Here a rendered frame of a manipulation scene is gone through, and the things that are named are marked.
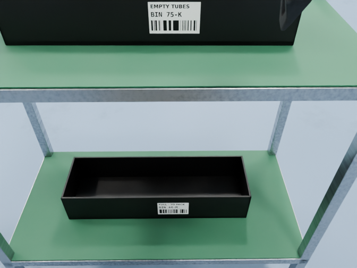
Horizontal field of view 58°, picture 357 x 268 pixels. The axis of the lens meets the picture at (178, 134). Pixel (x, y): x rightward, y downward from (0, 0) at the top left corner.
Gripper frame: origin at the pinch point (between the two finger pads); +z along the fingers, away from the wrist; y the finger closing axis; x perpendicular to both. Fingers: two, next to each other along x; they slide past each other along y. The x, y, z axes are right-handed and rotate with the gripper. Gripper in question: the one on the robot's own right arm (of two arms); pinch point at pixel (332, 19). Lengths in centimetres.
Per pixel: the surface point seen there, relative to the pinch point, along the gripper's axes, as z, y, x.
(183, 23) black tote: 23.2, 14.1, -19.3
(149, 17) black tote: 22.3, 20.5, -19.8
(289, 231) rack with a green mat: 78, -20, 14
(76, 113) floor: 156, 77, -63
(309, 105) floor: 158, -71, -69
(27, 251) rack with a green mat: 76, 60, 19
